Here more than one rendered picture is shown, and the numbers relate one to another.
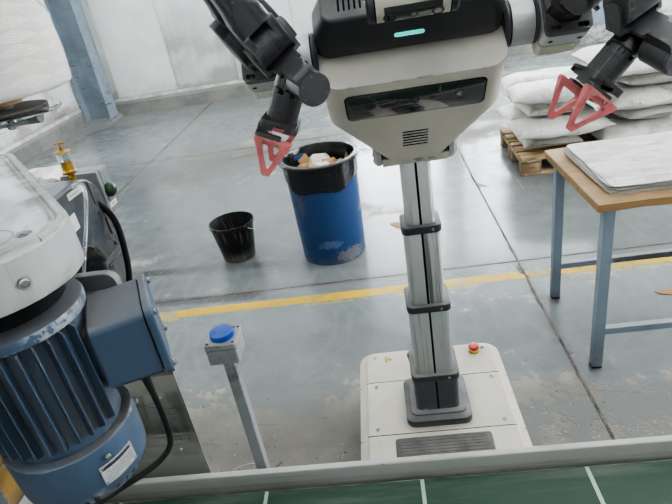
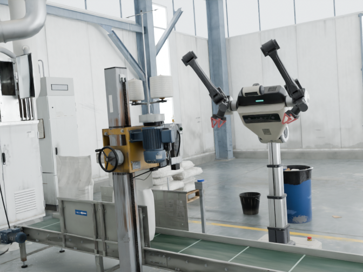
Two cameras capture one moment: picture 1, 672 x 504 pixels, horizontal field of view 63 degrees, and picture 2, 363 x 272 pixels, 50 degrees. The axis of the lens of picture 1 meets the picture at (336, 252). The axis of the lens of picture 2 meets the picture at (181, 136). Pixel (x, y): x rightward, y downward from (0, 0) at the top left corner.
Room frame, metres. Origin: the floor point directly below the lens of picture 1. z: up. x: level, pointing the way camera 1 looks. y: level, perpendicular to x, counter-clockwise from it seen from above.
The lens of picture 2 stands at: (-1.75, -1.09, 1.39)
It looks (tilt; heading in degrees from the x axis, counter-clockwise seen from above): 3 degrees down; 28
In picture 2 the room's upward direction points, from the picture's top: 4 degrees counter-clockwise
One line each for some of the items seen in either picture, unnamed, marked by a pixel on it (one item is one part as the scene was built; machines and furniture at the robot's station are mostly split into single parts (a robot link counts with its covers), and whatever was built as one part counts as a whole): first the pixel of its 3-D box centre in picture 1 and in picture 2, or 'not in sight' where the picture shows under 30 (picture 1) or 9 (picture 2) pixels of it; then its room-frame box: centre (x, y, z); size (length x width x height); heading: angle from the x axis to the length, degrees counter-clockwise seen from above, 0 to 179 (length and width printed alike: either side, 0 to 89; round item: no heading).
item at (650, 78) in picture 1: (639, 70); not in sight; (4.05, -2.47, 0.57); 0.66 x 0.43 x 0.13; 173
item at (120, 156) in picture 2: not in sight; (115, 157); (0.39, 0.59, 1.14); 0.11 x 0.06 x 0.11; 83
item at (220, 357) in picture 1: (225, 345); (201, 184); (1.13, 0.32, 0.81); 0.08 x 0.08 x 0.06; 83
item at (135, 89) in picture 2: not in sight; (134, 90); (0.70, 0.61, 1.61); 0.15 x 0.14 x 0.17; 83
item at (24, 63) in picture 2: not in sight; (25, 76); (1.31, 2.48, 1.95); 0.30 x 0.01 x 0.48; 83
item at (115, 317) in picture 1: (133, 338); (168, 137); (0.55, 0.26, 1.25); 0.10 x 0.08 x 0.12; 18
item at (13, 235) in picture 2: not in sight; (15, 235); (0.74, 2.16, 0.35); 0.30 x 0.15 x 0.15; 83
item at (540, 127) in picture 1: (558, 123); not in sight; (3.88, -1.79, 0.33); 0.66 x 0.43 x 0.13; 83
